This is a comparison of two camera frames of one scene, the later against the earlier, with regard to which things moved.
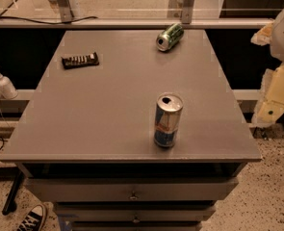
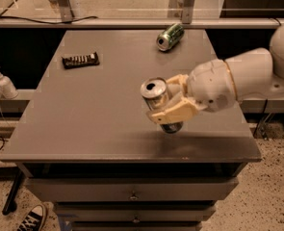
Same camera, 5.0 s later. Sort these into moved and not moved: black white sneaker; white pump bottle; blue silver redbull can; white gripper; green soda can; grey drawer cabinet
Moved: blue silver redbull can; white gripper
Not moved: green soda can; grey drawer cabinet; black white sneaker; white pump bottle
